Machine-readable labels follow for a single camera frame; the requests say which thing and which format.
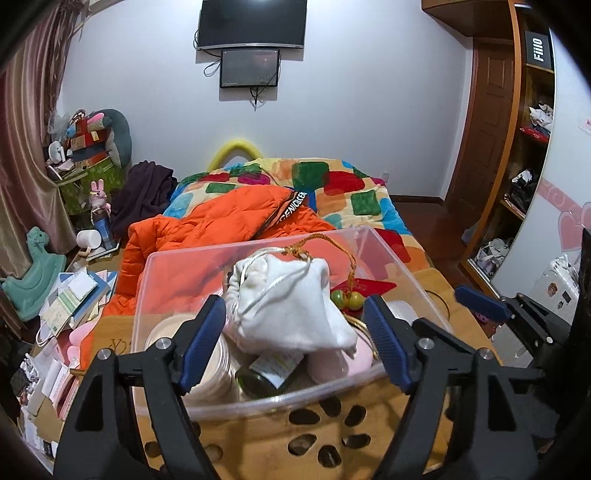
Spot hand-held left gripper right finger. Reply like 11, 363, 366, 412
361, 294, 539, 480

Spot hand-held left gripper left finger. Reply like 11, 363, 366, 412
54, 294, 227, 480

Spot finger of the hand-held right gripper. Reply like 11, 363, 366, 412
496, 364, 549, 384
455, 285, 570, 346

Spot round plastic tub purple label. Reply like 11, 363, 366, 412
144, 311, 232, 403

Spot clear plastic storage box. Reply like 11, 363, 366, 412
131, 226, 455, 422

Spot white drawstring pouch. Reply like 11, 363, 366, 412
223, 256, 358, 352

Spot wooden desktop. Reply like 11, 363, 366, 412
83, 270, 504, 480

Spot pink plush pouch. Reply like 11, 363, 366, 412
308, 339, 375, 385

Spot green bead ornament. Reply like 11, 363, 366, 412
330, 288, 366, 311

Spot green glass bottle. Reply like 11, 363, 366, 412
235, 350, 305, 401

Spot white appliance with stickers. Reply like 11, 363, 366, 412
527, 255, 581, 320

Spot orange puffer jacket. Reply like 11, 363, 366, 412
81, 185, 338, 357

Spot black and white bag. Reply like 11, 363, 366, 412
508, 168, 539, 209

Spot pile of books and papers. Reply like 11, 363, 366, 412
37, 270, 118, 343

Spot white panel with pink hearts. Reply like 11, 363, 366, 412
489, 23, 591, 298

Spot white mug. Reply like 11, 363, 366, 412
76, 229, 103, 253

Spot white paper boxes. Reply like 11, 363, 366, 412
39, 357, 77, 418

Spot colourful patchwork quilt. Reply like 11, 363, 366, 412
164, 158, 435, 274

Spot dark purple blanket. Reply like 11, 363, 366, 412
111, 161, 178, 238

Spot brown wooden door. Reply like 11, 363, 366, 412
442, 39, 516, 219

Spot pink bunny toy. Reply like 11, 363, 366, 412
90, 180, 114, 246

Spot green rocking horse toy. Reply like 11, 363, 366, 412
1, 227, 68, 320

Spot brown patterned wallet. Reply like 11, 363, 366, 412
10, 367, 31, 396

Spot green gift box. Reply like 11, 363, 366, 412
58, 157, 125, 216

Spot white bag on shelf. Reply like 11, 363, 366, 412
529, 105, 554, 131

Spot yellow foam arch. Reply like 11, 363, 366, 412
206, 141, 263, 171

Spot wooden shelf unit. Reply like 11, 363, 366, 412
421, 0, 556, 283

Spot grey cushion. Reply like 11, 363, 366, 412
92, 109, 133, 168

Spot patchwork fabric bag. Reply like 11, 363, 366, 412
65, 115, 114, 154

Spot black box with white lettering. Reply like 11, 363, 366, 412
525, 31, 555, 75

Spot pink brown curtain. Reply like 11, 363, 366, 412
0, 0, 89, 278

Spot gold braided cord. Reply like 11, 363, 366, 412
284, 233, 357, 296

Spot black looped wall cable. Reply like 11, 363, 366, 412
194, 28, 223, 78

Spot small black wall monitor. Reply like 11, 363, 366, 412
220, 48, 281, 88

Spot wall-mounted black television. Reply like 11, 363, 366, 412
197, 0, 308, 51

